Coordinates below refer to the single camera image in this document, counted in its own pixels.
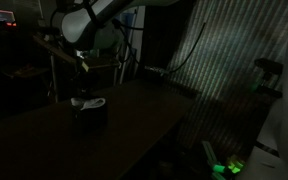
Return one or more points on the small wooden table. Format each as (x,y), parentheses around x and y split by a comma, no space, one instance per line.
(100,63)

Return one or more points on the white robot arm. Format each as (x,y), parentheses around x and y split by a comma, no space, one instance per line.
(90,23)

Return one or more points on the black basket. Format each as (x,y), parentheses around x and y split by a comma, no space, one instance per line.
(90,116)

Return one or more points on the black camera on stand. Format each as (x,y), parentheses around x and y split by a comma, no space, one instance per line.
(269,68)

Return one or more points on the long wooden plank table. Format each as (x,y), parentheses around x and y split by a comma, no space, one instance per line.
(55,50)

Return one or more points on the white bulky object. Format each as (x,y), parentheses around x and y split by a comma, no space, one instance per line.
(284,133)

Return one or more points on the white towel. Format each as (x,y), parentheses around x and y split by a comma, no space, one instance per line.
(91,103)

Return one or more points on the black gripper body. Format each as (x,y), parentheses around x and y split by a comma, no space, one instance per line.
(84,66)

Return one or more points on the glowing green objects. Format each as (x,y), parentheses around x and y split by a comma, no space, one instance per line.
(234,165)

